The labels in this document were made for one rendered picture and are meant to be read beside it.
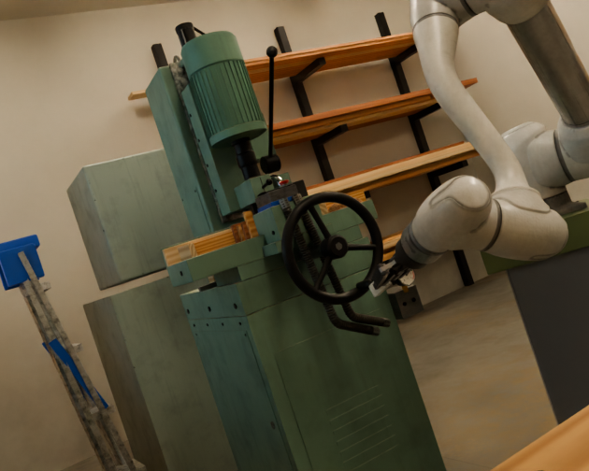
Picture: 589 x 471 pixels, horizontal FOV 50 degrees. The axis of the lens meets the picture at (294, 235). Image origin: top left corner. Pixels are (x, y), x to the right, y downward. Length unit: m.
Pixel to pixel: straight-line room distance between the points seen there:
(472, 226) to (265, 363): 0.77
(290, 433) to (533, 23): 1.16
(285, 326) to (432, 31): 0.83
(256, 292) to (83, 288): 2.52
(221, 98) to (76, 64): 2.65
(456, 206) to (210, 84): 0.99
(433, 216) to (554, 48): 0.60
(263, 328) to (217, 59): 0.78
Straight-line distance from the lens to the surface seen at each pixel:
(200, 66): 1.91
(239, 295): 1.68
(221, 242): 1.84
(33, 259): 2.33
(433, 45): 1.42
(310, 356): 1.76
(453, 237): 1.17
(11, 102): 4.31
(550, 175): 1.87
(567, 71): 1.66
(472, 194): 1.13
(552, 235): 1.26
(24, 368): 4.07
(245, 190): 1.90
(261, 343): 1.70
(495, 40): 5.50
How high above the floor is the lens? 0.87
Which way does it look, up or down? level
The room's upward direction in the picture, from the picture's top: 19 degrees counter-clockwise
